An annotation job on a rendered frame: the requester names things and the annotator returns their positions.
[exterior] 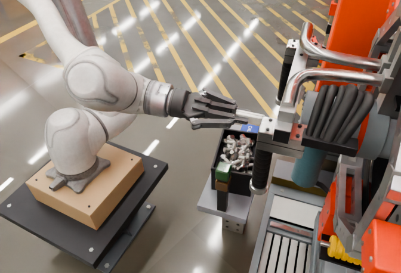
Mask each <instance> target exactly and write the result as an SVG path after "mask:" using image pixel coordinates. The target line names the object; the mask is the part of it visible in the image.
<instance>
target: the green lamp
mask: <svg viewBox="0 0 401 273"><path fill-rule="evenodd" d="M231 173H232V165H231V164H228V163H224V162H219V163H218V166H217V168H216V170H215V178H216V179H219V180H221V181H226V182H228V181H229V178H230V175H231Z"/></svg>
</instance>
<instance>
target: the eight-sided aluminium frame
mask: <svg viewBox="0 0 401 273"><path fill-rule="evenodd" d="M399 26H401V0H400V2H399V4H398V6H397V7H396V9H395V10H394V11H393V12H392V14H391V15H390V16H389V18H388V19H387V20H386V21H385V23H384V24H383V25H382V26H381V28H378V30H377V32H376V34H375V36H374V38H373V40H372V45H371V50H370V52H369V55H368V57H369V58H377V59H378V56H379V54H380V52H381V53H386V55H387V54H388V52H389V50H390V47H391V45H392V43H393V40H394V37H395V35H396V33H397V30H398V28H399ZM366 87H367V85H360V84H357V88H358V90H360V91H365V89H366ZM371 92H372V93H373V95H374V97H375V99H377V98H378V95H379V89H378V87H376V86H373V87H372V89H371ZM362 168H363V158H360V157H355V158H354V157H349V156H345V155H342V154H340V156H339V158H338V163H337V170H336V175H337V183H336V194H335V213H334V218H333V227H334V232H335V233H336V234H337V236H338V238H339V239H340V242H341V243H342V245H343V246H344V248H345V253H347V254H348V255H349V257H351V258H355V259H358V260H362V246H361V245H360V243H361V239H362V236H363V235H364V233H365V231H366V230H367V228H368V226H369V225H370V223H371V222H372V220H373V219H379V220H382V221H385V220H386V218H387V216H388V215H389V214H390V212H391V211H392V209H393V208H394V206H395V205H396V204H397V205H398V207H397V208H396V210H395V211H394V213H393V214H392V215H391V217H390V219H389V220H388V222H391V223H393V224H398V225H401V106H400V111H399V117H398V120H397V125H396V130H395V133H394V139H393V144H392V147H391V153H390V158H389V161H388V165H387V168H386V170H385V173H384V176H383V180H382V182H381V185H380V187H379V189H378V191H377V192H376V194H375V195H374V197H373V199H372V201H371V203H370V204H369V206H368V208H367V210H366V212H365V213H364V215H363V216H362ZM346 176H349V177H352V183H351V212H350V214H349V213H345V205H346Z"/></svg>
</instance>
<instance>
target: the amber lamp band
mask: <svg viewBox="0 0 401 273"><path fill-rule="evenodd" d="M230 184H231V176H230V178H229V181H228V182H227V183H224V182H220V181H217V179H216V181H215V189H216V190H220V191H224V192H228V190H229V187H230Z"/></svg>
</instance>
